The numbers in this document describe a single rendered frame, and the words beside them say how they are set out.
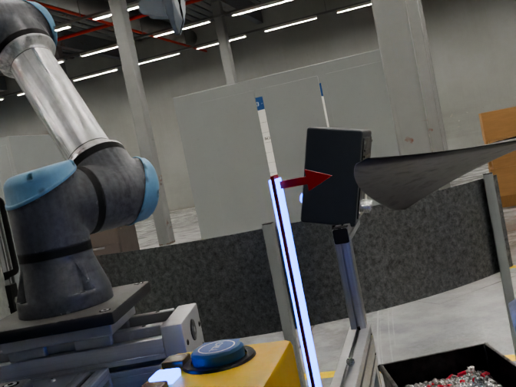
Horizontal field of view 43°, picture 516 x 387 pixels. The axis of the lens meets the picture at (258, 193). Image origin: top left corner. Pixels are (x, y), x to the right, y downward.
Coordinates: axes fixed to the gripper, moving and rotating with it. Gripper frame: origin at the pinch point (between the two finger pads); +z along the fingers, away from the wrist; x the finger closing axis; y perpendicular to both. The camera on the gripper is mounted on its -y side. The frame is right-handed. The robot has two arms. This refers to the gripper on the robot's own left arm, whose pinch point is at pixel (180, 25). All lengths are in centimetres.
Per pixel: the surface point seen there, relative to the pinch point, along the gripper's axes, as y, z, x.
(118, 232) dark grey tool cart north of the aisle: 291, 67, -565
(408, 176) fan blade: -28.8, 27.1, 24.4
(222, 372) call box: -14, 36, 53
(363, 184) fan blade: -24.1, 27.0, 25.8
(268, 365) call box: -17, 36, 53
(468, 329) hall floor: -44, 142, -295
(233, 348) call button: -15, 35, 51
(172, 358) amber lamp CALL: -9, 36, 50
